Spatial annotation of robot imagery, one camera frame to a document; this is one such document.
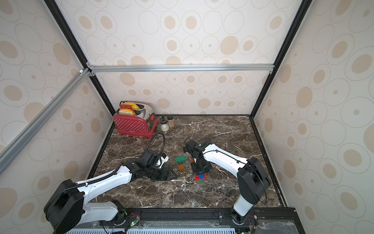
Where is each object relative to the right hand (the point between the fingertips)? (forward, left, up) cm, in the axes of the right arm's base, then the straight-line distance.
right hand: (198, 176), depth 82 cm
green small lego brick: (-1, -1, -5) cm, 5 cm away
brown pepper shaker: (+40, +21, +1) cm, 45 cm away
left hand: (-3, +13, +4) cm, 14 cm away
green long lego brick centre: (+13, +12, -5) cm, 18 cm away
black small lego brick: (+21, +10, -5) cm, 24 cm away
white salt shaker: (+37, +25, +3) cm, 44 cm away
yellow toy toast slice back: (+39, +44, +16) cm, 61 cm away
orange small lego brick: (+4, +3, +11) cm, 12 cm away
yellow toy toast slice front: (+34, +48, +16) cm, 62 cm away
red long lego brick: (-1, +1, 0) cm, 1 cm away
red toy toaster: (+29, +38, +10) cm, 49 cm away
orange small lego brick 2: (+7, +11, -4) cm, 13 cm away
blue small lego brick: (0, -2, +1) cm, 2 cm away
